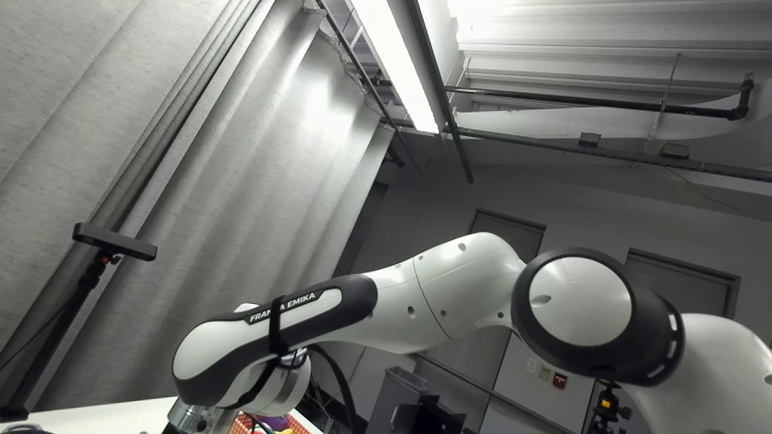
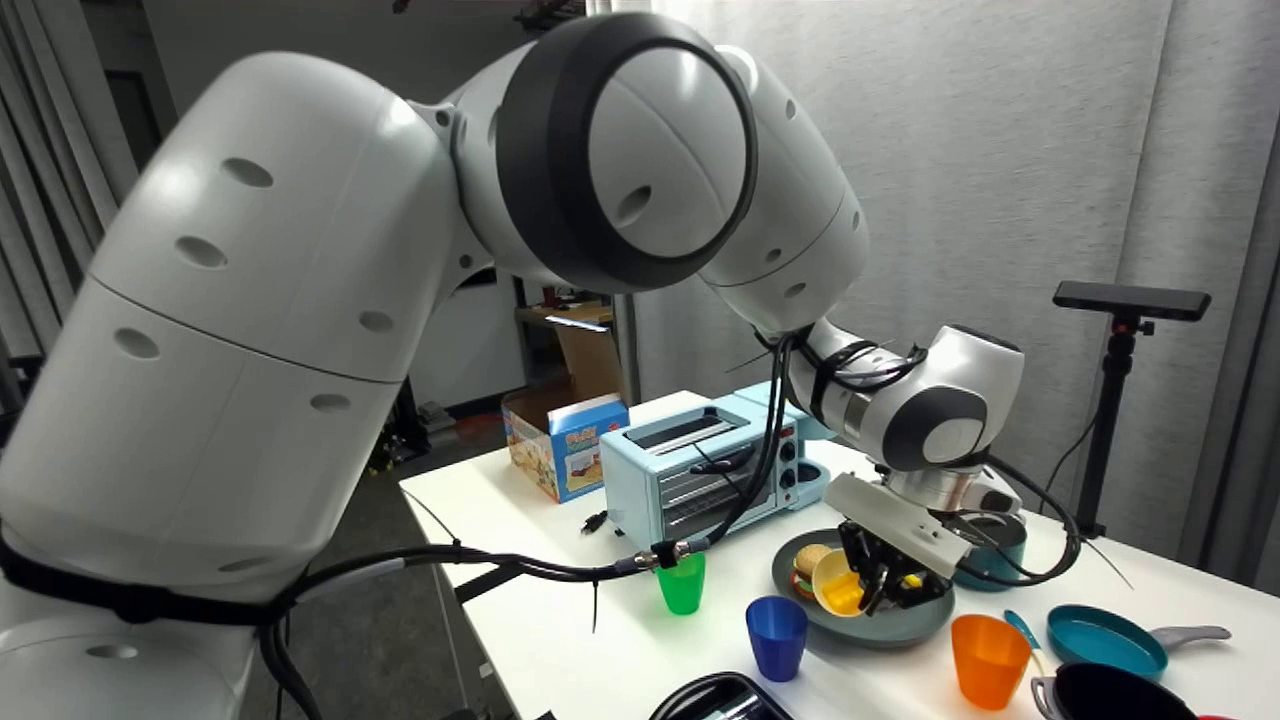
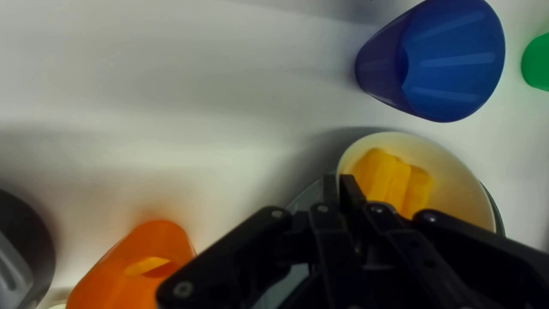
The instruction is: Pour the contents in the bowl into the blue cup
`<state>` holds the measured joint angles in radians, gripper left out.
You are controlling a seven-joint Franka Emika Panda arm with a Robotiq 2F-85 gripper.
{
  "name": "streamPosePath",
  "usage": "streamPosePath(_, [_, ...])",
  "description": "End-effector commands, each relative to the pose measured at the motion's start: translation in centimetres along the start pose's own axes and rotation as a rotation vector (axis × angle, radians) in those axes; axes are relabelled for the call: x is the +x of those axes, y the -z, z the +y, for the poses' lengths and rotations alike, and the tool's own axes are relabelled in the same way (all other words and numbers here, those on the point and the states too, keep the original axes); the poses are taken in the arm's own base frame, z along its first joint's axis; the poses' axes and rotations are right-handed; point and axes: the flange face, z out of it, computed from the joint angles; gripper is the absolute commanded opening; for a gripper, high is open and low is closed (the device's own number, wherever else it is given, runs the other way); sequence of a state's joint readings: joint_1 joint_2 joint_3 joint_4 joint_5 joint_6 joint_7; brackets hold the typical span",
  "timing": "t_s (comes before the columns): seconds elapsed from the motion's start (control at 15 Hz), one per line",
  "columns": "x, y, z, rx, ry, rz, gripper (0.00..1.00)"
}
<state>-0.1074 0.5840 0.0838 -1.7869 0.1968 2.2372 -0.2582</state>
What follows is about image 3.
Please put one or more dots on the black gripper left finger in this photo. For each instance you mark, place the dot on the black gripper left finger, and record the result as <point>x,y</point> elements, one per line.
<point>241,258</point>

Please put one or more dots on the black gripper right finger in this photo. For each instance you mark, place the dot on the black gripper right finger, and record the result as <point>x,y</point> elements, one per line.
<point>447,264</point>

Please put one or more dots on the cream bowl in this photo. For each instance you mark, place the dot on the cream bowl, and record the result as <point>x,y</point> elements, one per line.
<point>452,178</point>

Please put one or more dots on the yellow toy block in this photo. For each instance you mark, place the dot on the yellow toy block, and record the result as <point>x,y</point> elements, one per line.
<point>388,178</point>

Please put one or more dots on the orange plastic cup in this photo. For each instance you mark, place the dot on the orange plastic cup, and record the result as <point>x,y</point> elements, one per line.
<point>126,269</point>

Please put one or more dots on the blue plastic cup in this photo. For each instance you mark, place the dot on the blue plastic cup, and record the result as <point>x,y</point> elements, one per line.
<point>440,63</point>

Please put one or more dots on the green plastic cup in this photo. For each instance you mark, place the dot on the green plastic cup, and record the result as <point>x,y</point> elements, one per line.
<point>538,63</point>

